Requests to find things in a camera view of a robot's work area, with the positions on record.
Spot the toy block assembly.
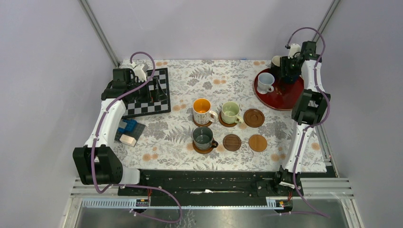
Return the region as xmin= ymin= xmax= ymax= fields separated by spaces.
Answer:
xmin=115 ymin=119 xmax=146 ymax=147

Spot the aluminium frame rail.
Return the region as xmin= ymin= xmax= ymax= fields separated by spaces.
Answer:
xmin=71 ymin=178 xmax=355 ymax=209

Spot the floral mug orange inside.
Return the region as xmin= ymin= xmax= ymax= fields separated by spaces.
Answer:
xmin=192 ymin=98 xmax=218 ymax=124

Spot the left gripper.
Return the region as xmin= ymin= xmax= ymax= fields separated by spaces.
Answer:
xmin=127 ymin=76 xmax=167 ymax=103

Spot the black mug white inside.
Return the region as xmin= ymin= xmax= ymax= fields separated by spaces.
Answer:
xmin=270 ymin=56 xmax=281 ymax=78

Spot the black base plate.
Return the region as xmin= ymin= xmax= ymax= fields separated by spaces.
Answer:
xmin=117 ymin=168 xmax=336 ymax=207

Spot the dark green mug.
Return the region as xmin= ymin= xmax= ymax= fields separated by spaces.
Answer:
xmin=192 ymin=127 xmax=219 ymax=150

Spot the light wood coaster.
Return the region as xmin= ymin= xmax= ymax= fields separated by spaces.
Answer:
xmin=248 ymin=134 xmax=268 ymax=152

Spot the black white chessboard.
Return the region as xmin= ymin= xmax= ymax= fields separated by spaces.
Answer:
xmin=122 ymin=67 xmax=171 ymax=119

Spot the pale green mug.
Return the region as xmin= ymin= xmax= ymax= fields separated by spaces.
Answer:
xmin=221 ymin=102 xmax=244 ymax=124

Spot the floral tablecloth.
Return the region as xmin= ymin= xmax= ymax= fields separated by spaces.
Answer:
xmin=112 ymin=59 xmax=328 ymax=173

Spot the red round tray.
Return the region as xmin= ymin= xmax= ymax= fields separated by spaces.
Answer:
xmin=253 ymin=68 xmax=304 ymax=111

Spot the light blue white mug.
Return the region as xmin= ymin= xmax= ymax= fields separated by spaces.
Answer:
xmin=257 ymin=72 xmax=275 ymax=94

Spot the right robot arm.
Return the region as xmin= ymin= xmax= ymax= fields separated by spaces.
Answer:
xmin=272 ymin=41 xmax=330 ymax=196

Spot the brown ringed coaster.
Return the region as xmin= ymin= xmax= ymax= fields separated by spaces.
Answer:
xmin=192 ymin=143 xmax=214 ymax=154
xmin=218 ymin=113 xmax=237 ymax=127
xmin=193 ymin=119 xmax=212 ymax=127
xmin=243 ymin=109 xmax=265 ymax=128

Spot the dark walnut coaster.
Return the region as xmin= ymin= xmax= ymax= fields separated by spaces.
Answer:
xmin=223 ymin=134 xmax=242 ymax=152

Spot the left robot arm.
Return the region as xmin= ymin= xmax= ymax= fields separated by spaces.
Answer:
xmin=73 ymin=65 xmax=168 ymax=195

